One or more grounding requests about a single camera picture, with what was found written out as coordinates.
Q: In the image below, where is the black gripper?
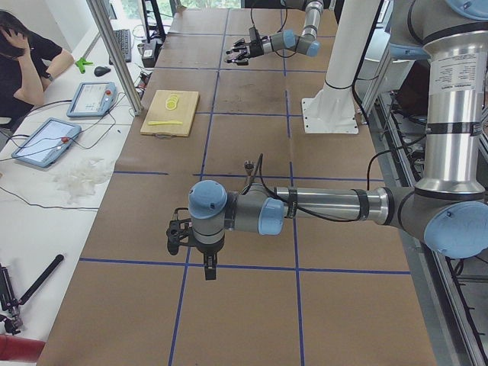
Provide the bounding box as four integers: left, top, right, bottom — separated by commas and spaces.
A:
225, 37, 271, 66
166, 219, 225, 281

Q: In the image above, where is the steel jigger measuring cup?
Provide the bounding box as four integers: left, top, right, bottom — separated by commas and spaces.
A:
243, 160, 255, 186

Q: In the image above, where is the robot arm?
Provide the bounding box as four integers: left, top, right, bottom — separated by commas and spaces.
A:
166, 1, 487, 280
226, 0, 335, 66

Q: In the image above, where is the yellow plastic knife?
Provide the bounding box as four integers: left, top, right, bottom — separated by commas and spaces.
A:
147, 120, 183, 126

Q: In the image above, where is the bamboo cutting board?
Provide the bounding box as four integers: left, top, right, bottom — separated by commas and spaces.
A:
140, 90, 199, 137

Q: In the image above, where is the black keyboard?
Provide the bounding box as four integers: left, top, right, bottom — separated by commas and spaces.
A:
113, 29, 132, 63

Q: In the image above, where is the crumpled white plastic wrap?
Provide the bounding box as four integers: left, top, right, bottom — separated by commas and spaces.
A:
53, 157, 113, 204

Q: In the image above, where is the black computer mouse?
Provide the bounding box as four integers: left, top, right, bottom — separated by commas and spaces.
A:
93, 66, 111, 77

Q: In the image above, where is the black tripod stick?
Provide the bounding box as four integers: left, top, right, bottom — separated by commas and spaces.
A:
18, 254, 64, 306

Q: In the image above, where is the teach pendant far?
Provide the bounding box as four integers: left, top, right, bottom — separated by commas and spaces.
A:
66, 82, 117, 118

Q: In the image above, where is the teach pendant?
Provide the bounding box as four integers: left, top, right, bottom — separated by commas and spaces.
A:
11, 117, 82, 168
66, 82, 117, 118

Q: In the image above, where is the green plastic toy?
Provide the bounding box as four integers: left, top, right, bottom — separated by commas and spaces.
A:
75, 57, 94, 74

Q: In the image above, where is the teach pendant near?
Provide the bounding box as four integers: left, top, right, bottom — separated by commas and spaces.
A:
11, 117, 82, 168

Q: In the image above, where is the red cylinder object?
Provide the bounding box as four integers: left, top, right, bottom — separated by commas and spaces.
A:
0, 335, 46, 363

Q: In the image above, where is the seated person in black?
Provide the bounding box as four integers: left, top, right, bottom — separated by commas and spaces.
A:
1, 11, 74, 132

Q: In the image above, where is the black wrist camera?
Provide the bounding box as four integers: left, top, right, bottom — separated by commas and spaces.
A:
249, 27, 261, 44

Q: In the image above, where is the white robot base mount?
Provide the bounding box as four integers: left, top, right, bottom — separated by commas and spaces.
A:
302, 0, 381, 134

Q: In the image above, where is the aluminium frame post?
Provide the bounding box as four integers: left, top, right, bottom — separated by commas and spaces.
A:
86, 0, 143, 116

